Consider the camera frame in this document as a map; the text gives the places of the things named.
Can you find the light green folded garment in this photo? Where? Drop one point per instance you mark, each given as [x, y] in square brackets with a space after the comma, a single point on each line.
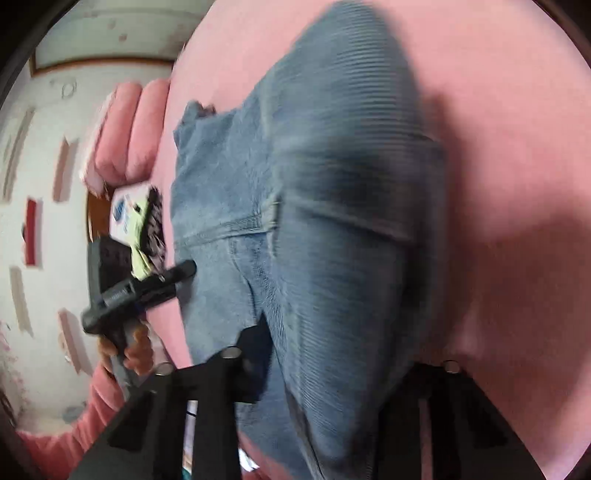
[138, 263]

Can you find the person's left forearm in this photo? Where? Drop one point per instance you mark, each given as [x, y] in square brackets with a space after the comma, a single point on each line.
[69, 438]

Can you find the pink bed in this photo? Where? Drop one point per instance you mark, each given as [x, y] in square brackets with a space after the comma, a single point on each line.
[508, 184]

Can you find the wooden headboard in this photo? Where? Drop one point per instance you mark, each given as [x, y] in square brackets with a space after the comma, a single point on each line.
[97, 217]

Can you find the folded pink quilt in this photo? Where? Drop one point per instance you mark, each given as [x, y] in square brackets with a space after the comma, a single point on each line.
[90, 175]

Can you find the white floral wardrobe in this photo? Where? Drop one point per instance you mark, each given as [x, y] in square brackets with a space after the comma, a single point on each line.
[115, 32]

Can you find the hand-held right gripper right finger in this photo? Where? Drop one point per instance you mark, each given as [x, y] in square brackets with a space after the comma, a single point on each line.
[443, 401]

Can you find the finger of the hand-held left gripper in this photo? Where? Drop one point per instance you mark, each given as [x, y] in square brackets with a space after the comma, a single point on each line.
[171, 274]

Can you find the zebra print folded garment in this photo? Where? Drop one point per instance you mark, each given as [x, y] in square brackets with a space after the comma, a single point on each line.
[154, 230]

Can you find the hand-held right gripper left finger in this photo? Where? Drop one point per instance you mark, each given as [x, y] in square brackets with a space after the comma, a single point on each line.
[251, 369]

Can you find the pink plush pillow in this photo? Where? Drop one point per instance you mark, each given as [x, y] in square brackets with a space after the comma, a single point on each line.
[117, 138]
[147, 134]

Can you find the person's left hand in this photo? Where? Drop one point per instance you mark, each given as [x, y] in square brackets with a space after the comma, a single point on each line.
[138, 350]

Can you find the blue denim jacket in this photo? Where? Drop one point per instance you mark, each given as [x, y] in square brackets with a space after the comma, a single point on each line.
[323, 230]

